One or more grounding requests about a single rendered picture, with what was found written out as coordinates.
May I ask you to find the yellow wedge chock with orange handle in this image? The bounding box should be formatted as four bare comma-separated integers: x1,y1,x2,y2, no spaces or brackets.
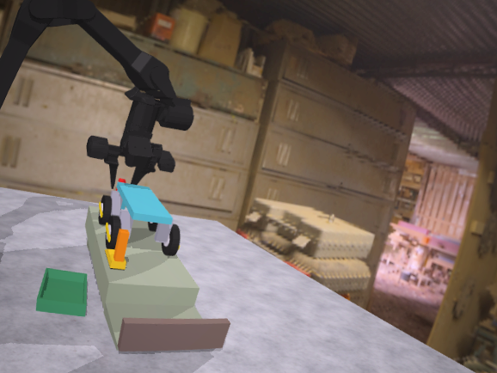
105,229,130,271

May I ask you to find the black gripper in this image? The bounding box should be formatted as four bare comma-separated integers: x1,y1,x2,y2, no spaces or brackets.
86,119,175,189

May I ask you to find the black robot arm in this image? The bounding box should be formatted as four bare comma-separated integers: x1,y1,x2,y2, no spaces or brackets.
0,0,193,168

